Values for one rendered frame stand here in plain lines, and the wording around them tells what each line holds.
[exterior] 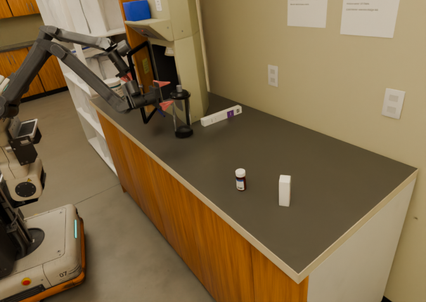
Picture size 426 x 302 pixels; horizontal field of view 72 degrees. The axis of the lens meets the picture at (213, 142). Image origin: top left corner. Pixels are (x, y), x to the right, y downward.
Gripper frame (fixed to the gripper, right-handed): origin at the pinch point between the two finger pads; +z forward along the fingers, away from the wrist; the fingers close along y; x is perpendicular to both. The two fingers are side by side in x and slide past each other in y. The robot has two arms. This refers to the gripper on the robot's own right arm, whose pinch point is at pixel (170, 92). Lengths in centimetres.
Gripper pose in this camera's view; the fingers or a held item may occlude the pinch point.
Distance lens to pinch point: 148.6
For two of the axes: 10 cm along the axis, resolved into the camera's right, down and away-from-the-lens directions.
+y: -0.9, -8.7, -4.8
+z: 8.1, -3.5, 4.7
